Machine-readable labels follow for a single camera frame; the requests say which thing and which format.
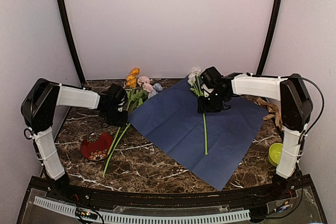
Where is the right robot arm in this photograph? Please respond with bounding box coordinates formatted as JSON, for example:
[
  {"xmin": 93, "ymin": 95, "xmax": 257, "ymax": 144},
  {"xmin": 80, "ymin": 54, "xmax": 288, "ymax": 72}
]
[{"xmin": 188, "ymin": 67, "xmax": 316, "ymax": 179}]

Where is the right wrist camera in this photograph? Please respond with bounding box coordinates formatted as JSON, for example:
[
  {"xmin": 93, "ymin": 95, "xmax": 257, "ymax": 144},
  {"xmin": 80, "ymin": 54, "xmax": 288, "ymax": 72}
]
[{"xmin": 202, "ymin": 84, "xmax": 214, "ymax": 99}]

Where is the black right corner post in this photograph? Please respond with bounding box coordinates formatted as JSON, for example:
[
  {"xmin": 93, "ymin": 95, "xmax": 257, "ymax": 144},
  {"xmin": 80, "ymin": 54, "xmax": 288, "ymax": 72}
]
[{"xmin": 256, "ymin": 0, "xmax": 281, "ymax": 75}]

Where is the pink and blue fake flower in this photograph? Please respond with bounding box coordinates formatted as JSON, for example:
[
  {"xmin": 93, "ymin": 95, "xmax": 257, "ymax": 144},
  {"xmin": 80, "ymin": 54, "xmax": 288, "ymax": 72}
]
[{"xmin": 133, "ymin": 76, "xmax": 163, "ymax": 111}]

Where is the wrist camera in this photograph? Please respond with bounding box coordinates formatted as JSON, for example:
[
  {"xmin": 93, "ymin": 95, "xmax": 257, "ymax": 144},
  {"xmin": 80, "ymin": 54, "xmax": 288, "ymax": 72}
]
[
  {"xmin": 202, "ymin": 84, "xmax": 214, "ymax": 99},
  {"xmin": 117, "ymin": 98, "xmax": 127, "ymax": 112}
]

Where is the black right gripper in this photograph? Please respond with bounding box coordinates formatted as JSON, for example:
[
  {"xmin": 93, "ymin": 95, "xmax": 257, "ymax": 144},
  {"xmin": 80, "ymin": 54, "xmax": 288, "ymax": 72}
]
[{"xmin": 198, "ymin": 90, "xmax": 228, "ymax": 113}]

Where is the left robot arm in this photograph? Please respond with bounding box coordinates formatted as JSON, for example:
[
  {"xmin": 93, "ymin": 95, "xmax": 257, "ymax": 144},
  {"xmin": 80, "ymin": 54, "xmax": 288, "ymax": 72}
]
[{"xmin": 20, "ymin": 78, "xmax": 128, "ymax": 180}]

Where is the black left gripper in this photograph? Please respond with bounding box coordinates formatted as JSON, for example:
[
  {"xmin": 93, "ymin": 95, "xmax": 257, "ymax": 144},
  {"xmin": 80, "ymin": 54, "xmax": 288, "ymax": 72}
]
[{"xmin": 101, "ymin": 106, "xmax": 128, "ymax": 126}]

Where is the beige satin ribbon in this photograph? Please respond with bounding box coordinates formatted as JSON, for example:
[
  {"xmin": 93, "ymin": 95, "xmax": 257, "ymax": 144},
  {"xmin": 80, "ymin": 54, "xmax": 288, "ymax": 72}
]
[{"xmin": 256, "ymin": 97, "xmax": 283, "ymax": 131}]

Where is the black left corner post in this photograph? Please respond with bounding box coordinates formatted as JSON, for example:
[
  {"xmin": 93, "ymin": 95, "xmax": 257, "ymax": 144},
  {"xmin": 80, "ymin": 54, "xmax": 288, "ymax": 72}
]
[{"xmin": 57, "ymin": 0, "xmax": 86, "ymax": 85}]

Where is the white slotted cable duct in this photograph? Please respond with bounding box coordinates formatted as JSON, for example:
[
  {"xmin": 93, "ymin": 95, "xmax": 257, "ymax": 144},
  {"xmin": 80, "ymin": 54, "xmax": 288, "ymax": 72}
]
[{"xmin": 34, "ymin": 196, "xmax": 250, "ymax": 223}]

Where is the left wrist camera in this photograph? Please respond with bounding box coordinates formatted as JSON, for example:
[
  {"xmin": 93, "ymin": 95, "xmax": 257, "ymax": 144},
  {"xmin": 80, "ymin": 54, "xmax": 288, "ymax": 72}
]
[{"xmin": 117, "ymin": 98, "xmax": 127, "ymax": 112}]

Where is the red floral plate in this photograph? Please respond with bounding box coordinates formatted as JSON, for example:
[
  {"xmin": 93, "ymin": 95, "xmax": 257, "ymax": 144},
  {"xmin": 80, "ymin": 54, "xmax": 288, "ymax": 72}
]
[{"xmin": 80, "ymin": 132, "xmax": 113, "ymax": 162}]

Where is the blue wrapping paper sheet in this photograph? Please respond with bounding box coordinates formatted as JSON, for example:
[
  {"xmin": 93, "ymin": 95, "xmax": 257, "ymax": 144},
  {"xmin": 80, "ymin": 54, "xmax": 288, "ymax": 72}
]
[{"xmin": 128, "ymin": 79, "xmax": 268, "ymax": 190}]

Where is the black corner post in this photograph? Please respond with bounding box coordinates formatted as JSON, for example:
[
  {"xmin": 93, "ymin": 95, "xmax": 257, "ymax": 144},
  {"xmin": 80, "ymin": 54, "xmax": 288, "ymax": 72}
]
[
  {"xmin": 57, "ymin": 0, "xmax": 86, "ymax": 85},
  {"xmin": 256, "ymin": 0, "xmax": 281, "ymax": 75}
]

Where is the yellow-green bowl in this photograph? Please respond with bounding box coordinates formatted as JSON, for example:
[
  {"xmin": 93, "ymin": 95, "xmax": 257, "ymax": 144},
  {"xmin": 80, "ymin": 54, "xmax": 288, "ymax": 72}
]
[{"xmin": 268, "ymin": 143, "xmax": 282, "ymax": 167}]

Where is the black front frame rail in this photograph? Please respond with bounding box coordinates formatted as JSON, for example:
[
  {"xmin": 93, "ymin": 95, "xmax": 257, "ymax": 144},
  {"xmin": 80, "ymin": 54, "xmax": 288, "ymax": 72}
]
[{"xmin": 24, "ymin": 175, "xmax": 316, "ymax": 210}]

